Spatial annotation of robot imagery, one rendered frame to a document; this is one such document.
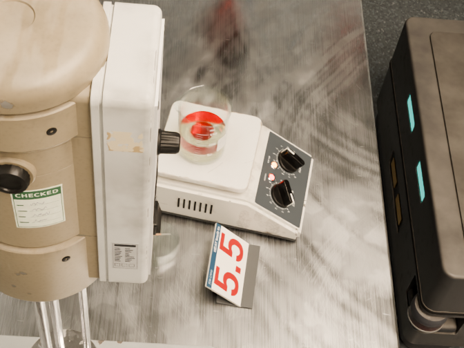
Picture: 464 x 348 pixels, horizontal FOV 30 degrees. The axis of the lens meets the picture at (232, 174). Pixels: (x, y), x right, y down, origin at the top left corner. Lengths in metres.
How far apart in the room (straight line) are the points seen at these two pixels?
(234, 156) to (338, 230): 0.18
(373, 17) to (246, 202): 1.54
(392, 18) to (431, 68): 0.64
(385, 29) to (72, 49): 2.10
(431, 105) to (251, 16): 0.61
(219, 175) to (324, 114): 0.26
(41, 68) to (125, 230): 0.15
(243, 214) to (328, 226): 0.13
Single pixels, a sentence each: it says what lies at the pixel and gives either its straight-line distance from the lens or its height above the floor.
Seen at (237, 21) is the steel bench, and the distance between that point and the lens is 1.37.
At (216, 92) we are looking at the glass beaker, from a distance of 1.04.
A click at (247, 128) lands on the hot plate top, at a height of 0.84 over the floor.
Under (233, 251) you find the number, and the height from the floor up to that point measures 0.77.
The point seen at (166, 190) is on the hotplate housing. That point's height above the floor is 0.81.
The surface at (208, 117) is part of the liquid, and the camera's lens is 1.07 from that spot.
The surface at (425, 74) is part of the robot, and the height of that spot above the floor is 0.36.
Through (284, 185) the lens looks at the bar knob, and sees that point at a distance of 1.09.
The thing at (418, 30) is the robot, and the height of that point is 0.36.
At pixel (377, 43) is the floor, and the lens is 2.48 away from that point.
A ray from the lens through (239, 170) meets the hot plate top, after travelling 1.07.
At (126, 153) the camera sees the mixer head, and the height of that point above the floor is 1.31.
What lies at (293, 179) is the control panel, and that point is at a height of 0.79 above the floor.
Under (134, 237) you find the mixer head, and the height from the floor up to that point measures 1.22.
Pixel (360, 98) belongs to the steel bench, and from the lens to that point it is 1.30.
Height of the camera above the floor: 1.70
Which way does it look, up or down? 54 degrees down
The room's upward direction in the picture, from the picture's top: 9 degrees clockwise
